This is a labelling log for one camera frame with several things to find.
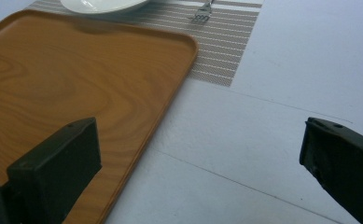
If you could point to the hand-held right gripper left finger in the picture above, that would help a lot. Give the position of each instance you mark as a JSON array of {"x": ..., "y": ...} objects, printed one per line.
[{"x": 54, "y": 174}]

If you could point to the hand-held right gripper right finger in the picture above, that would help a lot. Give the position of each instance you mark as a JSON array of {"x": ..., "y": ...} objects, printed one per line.
[{"x": 347, "y": 165}]

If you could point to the wooden tray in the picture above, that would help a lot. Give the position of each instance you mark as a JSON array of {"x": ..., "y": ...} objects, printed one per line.
[{"x": 76, "y": 87}]

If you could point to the striped woven placemat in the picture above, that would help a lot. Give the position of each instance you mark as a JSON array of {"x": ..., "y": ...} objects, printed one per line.
[{"x": 222, "y": 46}]

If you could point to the white plate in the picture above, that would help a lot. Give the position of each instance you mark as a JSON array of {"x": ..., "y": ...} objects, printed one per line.
[{"x": 101, "y": 5}]

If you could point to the silver fork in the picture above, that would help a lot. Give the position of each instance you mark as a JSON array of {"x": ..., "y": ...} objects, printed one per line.
[{"x": 202, "y": 13}]

